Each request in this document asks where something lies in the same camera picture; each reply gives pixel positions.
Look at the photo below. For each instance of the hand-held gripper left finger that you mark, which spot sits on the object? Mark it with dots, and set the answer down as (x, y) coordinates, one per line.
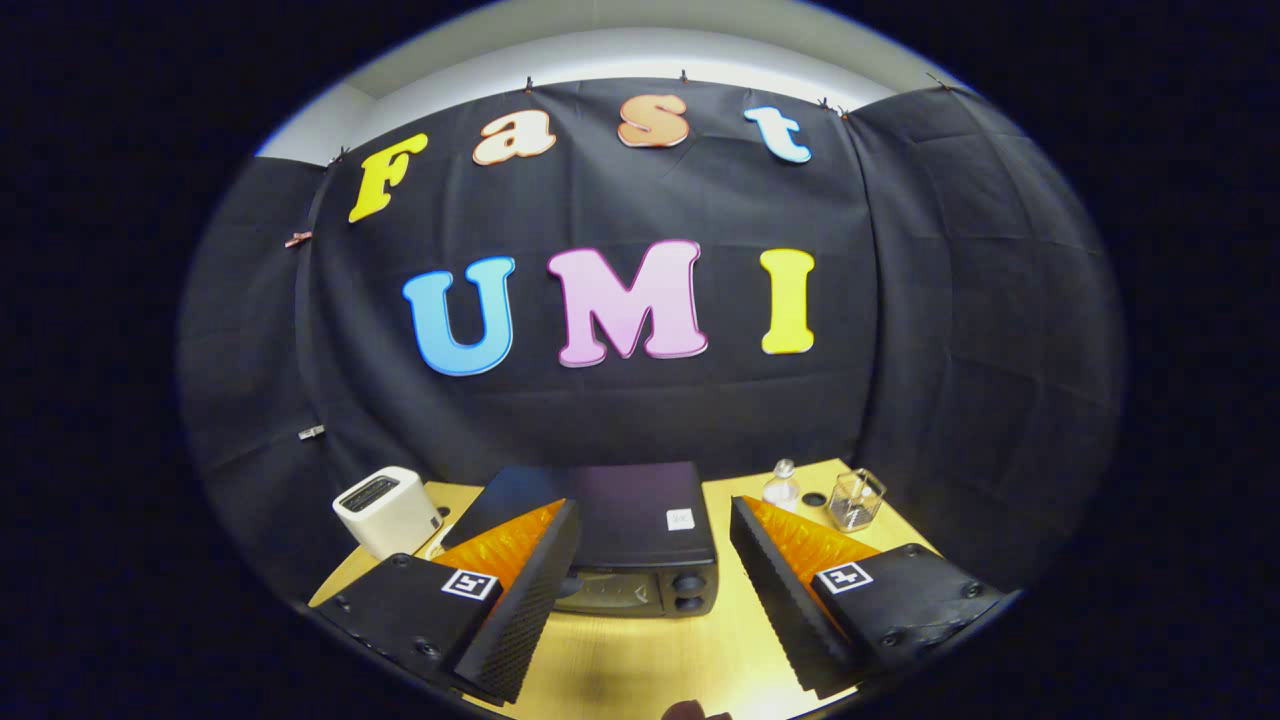
(525, 610)

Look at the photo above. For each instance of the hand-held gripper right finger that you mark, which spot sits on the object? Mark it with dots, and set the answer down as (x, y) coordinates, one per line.
(780, 600)

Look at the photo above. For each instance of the black toaster oven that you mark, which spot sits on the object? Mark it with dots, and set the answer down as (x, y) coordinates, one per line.
(630, 510)

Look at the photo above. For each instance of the white pop-up toaster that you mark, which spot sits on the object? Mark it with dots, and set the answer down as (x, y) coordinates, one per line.
(385, 515)

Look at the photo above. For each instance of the clear glass bottle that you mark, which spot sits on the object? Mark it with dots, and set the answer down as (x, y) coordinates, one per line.
(781, 492)

